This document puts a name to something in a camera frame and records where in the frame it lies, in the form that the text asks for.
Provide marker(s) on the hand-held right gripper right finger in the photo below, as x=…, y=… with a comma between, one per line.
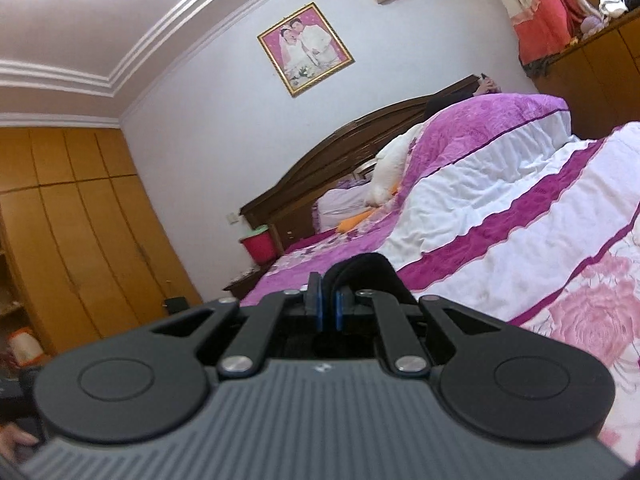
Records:
x=341, y=308

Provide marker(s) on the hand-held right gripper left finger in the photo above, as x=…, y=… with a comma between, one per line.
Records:
x=314, y=306

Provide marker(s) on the black knit cardigan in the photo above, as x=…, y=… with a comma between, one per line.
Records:
x=370, y=270

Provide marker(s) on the person's right hand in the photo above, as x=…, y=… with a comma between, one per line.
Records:
x=15, y=442

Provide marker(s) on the dark wooden nightstand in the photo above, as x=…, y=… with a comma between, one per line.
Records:
x=242, y=282

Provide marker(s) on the red bucket green rim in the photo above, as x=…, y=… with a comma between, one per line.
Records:
x=260, y=247

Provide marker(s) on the orange plush part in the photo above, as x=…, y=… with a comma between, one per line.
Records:
x=352, y=222

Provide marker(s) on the small lilac pillow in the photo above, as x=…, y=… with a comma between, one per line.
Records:
x=340, y=202

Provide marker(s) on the dark wooden headboard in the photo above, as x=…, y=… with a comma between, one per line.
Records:
x=310, y=170

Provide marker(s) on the small black bag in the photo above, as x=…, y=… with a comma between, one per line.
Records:
x=177, y=306

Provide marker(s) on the white plush toy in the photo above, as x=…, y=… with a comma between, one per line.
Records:
x=390, y=165

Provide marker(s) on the large purple white pillow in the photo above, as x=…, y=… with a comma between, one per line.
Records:
x=475, y=125

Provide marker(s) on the purple floral quilt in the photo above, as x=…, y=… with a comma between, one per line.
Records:
x=550, y=210

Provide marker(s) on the wooden wardrobe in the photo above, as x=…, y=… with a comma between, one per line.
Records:
x=90, y=240

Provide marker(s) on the orange and white object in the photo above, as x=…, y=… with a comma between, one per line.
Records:
x=25, y=349

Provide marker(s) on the pink floral curtain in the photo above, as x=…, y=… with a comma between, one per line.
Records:
x=540, y=25

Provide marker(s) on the wooden dresser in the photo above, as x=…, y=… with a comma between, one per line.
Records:
x=600, y=75

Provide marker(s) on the small purple plush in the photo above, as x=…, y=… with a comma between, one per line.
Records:
x=591, y=24

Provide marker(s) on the white wall socket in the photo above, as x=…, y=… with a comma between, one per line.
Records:
x=233, y=218

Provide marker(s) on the framed wall photo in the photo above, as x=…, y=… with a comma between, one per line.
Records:
x=305, y=50

